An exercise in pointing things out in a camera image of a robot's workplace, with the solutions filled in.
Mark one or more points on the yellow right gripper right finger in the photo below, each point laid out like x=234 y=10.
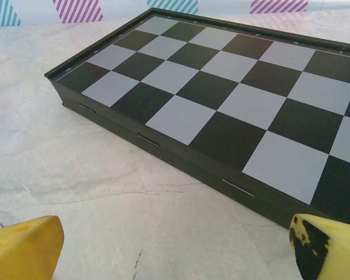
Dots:
x=332 y=251

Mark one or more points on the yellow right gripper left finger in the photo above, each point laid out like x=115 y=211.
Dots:
x=23 y=248

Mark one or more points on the black and white chessboard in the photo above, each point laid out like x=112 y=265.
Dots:
x=221 y=96

